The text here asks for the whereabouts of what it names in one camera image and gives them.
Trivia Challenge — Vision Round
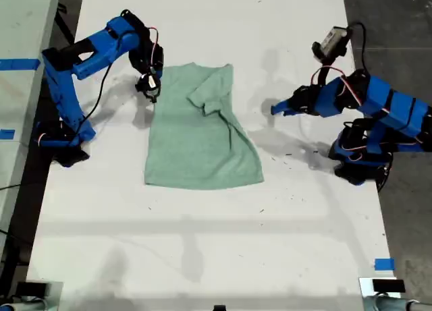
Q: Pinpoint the pale green T-shirt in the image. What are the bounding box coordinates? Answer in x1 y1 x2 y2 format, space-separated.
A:
144 63 265 191

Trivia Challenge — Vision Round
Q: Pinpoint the long blue tape strip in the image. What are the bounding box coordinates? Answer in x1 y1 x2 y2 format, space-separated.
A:
0 58 42 71

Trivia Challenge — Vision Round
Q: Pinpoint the square blue tape piece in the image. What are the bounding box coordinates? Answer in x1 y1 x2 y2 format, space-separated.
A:
374 258 396 271

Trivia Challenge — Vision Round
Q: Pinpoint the small black box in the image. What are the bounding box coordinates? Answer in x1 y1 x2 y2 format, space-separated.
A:
372 279 406 293
16 281 48 297

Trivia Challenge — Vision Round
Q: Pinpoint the grey-green tube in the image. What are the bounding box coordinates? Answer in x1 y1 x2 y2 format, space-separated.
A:
362 294 432 311
0 299 47 311

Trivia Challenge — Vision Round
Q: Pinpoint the camera black stalk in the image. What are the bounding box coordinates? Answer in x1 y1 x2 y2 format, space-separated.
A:
316 56 335 88

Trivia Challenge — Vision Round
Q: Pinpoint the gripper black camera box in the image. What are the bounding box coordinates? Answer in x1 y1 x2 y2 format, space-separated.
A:
312 26 348 61
134 73 161 105

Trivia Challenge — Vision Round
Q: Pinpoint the black base power cable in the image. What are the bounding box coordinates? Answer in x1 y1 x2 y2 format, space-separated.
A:
377 161 395 193

